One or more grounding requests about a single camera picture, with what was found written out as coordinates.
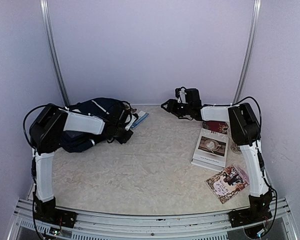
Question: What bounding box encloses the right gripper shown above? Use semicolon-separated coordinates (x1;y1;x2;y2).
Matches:
162;98;192;117

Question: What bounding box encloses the navy blue backpack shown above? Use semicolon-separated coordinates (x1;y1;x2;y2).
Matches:
58;97;129;153

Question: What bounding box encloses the dog cover book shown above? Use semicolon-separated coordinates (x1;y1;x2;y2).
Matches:
125;107;149;130

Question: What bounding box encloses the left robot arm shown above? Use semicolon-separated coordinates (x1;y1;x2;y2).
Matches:
25;97;139;228

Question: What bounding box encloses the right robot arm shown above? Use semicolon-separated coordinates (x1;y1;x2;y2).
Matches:
161;87;278;228

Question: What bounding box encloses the red patterned plate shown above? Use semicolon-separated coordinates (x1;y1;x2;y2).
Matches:
202;121;229;135

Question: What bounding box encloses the coffee cover white book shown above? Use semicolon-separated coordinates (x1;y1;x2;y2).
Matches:
190;128;229;172

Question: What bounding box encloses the white patterned mug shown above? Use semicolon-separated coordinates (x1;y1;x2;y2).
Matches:
230;142;242;155

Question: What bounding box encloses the illustrated floral cover book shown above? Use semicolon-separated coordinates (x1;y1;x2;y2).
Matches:
205;164;250;204

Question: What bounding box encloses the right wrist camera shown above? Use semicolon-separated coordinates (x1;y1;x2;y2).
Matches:
175;86;186;104

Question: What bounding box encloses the front aluminium rail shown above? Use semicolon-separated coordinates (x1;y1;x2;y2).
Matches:
7;197;298;240

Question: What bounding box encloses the right aluminium frame post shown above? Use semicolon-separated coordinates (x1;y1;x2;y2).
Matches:
232;0;262;103

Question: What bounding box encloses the aluminium frame post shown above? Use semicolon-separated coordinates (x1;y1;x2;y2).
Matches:
232;0;262;103
39;0;71;106

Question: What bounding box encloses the left aluminium frame post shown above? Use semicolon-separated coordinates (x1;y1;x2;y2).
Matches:
39;0;71;106

